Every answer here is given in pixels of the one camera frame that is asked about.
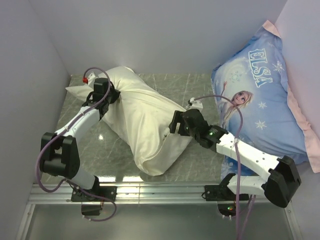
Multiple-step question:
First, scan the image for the cream pillowcase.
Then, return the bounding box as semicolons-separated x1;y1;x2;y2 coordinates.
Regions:
65;66;195;177

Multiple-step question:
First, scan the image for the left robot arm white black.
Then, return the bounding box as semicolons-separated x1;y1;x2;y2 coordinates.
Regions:
36;77;120;201

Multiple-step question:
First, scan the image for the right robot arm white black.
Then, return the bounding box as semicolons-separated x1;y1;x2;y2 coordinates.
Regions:
169;109;302;208

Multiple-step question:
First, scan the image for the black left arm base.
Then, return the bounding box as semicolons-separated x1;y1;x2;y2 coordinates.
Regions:
70;185;118;222

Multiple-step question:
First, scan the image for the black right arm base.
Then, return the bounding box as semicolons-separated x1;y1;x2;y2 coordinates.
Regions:
201;173;238;221

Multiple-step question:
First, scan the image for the blue Elsa pillow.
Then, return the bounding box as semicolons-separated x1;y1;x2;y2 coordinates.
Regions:
211;21;320;173

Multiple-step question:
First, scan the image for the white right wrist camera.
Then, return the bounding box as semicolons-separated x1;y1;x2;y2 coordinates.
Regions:
185;97;203;112

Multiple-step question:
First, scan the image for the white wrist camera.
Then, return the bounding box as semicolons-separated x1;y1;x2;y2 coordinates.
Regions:
82;71;99;88
185;97;203;112

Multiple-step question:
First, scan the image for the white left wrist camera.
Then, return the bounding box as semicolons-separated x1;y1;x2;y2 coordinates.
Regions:
82;71;99;88

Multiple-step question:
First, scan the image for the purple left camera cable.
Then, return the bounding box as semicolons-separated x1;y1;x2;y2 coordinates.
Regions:
36;66;118;223

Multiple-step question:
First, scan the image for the aluminium mounting rail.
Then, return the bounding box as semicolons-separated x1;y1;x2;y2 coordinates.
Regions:
14;182;283;240

